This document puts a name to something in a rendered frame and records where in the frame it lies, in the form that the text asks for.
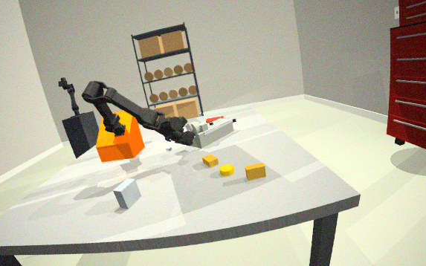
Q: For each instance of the yellow cube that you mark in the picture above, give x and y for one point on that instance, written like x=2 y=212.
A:
x=255 y=171
x=210 y=161

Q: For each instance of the yellow cylinder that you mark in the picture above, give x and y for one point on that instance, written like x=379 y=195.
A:
x=227 y=170

